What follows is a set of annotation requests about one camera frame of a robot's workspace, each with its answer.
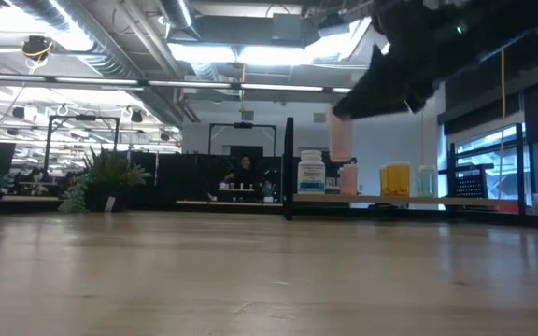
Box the black ceiling cord reel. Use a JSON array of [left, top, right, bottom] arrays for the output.
[[20, 35, 55, 62]]

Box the green potted plant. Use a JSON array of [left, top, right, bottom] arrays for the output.
[[58, 147, 153, 215]]

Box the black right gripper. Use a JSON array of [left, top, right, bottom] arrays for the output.
[[332, 0, 499, 119]]

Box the white melatonin bottle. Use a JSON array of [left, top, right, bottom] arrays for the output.
[[297, 149, 326, 195]]

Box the black perforated rack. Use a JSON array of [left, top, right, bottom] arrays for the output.
[[438, 162, 496, 200]]

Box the black background rig frame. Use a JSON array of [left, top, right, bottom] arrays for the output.
[[208, 121, 278, 158], [44, 114, 120, 164]]

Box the person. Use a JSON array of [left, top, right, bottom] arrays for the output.
[[224, 156, 263, 188]]

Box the wooden shelf with black frame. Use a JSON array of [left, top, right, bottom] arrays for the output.
[[283, 116, 527, 221]]

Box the black table rail frame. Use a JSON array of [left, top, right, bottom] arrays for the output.
[[0, 200, 538, 231]]

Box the pink pill bottle white cap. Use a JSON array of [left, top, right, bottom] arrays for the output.
[[328, 110, 354, 163]]

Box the silver ribbed ceiling duct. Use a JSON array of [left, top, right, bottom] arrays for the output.
[[7, 0, 200, 125]]

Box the black office partition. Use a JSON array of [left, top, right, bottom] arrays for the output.
[[131, 149, 284, 209]]

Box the ceiling light strip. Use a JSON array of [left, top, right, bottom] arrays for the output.
[[0, 72, 352, 94]]

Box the grey ceiling box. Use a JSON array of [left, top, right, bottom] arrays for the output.
[[271, 12, 305, 47]]

